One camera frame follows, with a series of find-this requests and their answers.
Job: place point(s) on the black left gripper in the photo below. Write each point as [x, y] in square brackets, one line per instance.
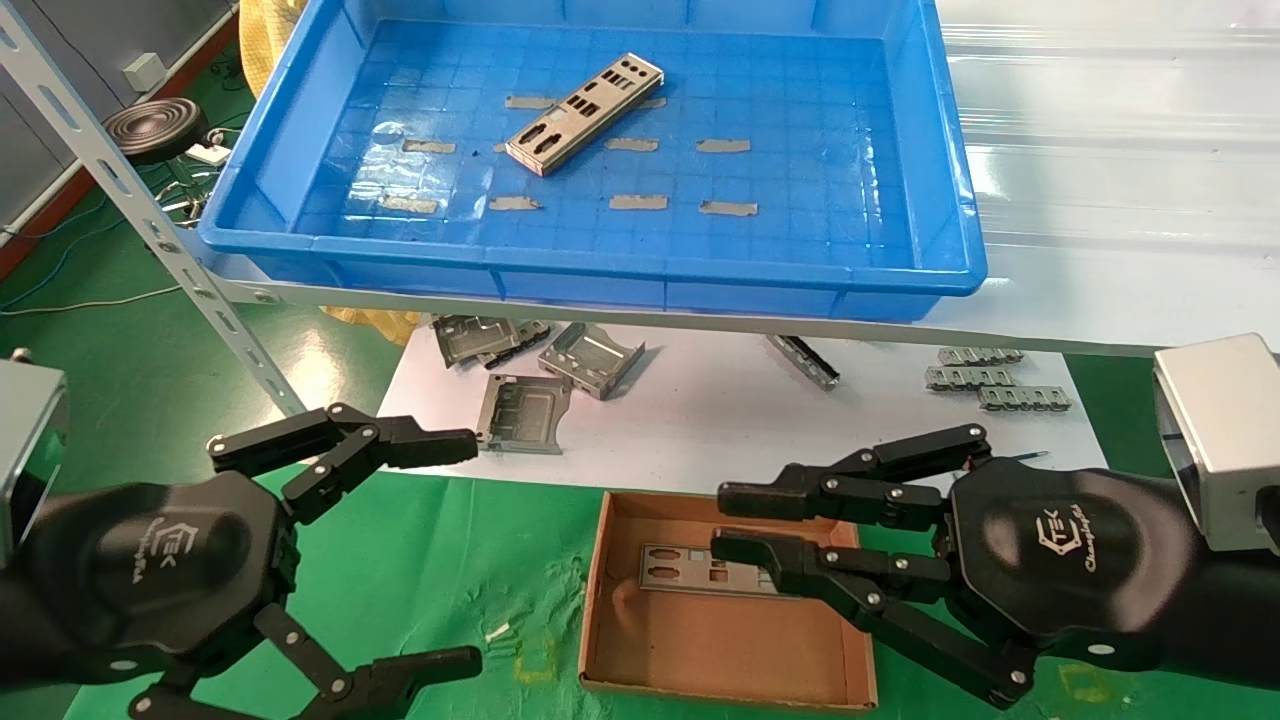
[150, 570]

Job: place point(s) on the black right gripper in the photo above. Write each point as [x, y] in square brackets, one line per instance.
[1080, 560]

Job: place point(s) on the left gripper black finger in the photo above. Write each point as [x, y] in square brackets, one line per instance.
[420, 445]

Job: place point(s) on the silver perforated shield plate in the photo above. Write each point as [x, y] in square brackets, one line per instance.
[695, 575]
[612, 95]

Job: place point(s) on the shallow cardboard box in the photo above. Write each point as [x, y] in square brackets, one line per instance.
[700, 640]

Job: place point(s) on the blue plastic tray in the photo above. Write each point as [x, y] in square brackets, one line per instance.
[800, 80]

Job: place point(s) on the green table cloth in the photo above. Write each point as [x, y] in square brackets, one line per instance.
[450, 560]

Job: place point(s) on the long slotted metal strip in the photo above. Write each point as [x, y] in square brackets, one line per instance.
[803, 362]

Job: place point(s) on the thin dark metal rod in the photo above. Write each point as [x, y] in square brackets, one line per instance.
[1030, 456]

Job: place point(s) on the open grey metal cage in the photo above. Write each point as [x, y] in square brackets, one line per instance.
[590, 355]

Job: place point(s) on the white flat base board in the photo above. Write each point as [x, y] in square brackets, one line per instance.
[700, 430]

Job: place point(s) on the grey toothed connector strip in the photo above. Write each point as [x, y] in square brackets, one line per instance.
[968, 378]
[1025, 399]
[980, 356]

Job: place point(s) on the white power adapter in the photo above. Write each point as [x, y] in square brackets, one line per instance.
[210, 154]

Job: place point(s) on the black round stool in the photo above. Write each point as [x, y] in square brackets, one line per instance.
[155, 130]

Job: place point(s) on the flat grey metal frame plate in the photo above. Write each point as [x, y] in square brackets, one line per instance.
[520, 415]

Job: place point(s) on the bent grey metal bracket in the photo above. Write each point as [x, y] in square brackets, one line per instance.
[470, 340]

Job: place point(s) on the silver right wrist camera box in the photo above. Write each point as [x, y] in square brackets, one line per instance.
[1220, 430]

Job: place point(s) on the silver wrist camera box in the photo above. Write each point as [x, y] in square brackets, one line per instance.
[25, 440]
[1220, 430]

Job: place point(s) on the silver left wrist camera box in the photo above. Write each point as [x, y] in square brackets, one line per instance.
[25, 440]

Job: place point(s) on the grey perforated shelf post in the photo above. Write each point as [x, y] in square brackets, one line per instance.
[120, 175]

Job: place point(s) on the grey wall socket box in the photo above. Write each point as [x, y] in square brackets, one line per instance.
[144, 72]

